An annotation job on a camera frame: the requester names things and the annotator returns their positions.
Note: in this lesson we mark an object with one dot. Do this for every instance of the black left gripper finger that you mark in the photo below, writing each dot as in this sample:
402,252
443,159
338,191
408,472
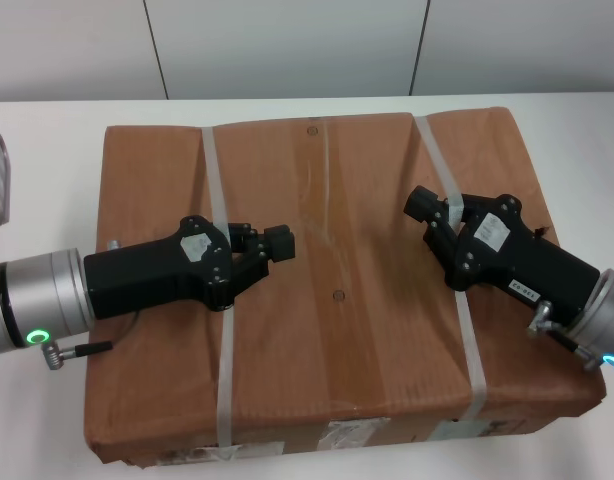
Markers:
254,272
281,244

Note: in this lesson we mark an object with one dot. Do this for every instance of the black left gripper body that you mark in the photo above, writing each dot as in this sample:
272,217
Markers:
147,275

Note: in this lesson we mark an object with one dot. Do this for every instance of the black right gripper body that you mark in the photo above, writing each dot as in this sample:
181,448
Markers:
522,265

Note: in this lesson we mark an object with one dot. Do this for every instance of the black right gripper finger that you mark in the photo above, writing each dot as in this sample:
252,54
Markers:
439,237
422,204

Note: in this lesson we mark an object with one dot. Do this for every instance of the brown cardboard box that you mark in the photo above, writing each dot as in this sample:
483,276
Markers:
347,300

